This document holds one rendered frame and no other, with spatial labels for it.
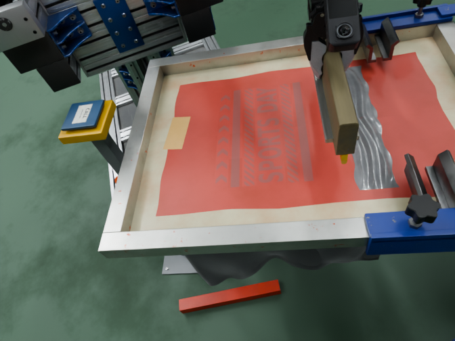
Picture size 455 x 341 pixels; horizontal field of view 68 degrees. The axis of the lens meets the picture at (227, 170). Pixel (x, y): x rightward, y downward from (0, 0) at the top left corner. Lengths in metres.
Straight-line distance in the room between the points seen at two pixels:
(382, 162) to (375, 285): 0.97
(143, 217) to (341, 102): 0.44
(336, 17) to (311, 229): 0.33
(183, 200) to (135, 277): 1.12
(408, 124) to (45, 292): 1.79
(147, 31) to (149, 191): 0.61
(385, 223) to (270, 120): 0.35
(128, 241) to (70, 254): 1.39
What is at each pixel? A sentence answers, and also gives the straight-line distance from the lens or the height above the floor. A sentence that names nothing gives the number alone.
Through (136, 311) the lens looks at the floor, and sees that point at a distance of 1.75.
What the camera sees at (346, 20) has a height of 1.24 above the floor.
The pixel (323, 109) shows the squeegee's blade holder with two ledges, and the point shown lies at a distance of 0.65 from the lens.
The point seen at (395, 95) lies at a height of 0.95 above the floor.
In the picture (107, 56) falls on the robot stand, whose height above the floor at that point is 0.95.
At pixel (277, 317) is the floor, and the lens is 1.57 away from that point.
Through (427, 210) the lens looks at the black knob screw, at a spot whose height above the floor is 1.06.
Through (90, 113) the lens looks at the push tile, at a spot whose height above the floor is 0.97.
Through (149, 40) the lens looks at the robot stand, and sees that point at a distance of 1.22.
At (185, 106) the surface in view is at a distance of 0.90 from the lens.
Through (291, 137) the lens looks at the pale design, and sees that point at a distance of 0.76.
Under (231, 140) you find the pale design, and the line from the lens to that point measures 0.78.
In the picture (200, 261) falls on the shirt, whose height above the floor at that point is 0.73.
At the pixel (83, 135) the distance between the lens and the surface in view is 0.98.
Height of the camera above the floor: 1.53
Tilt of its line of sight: 52 degrees down
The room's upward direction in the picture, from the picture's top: 19 degrees counter-clockwise
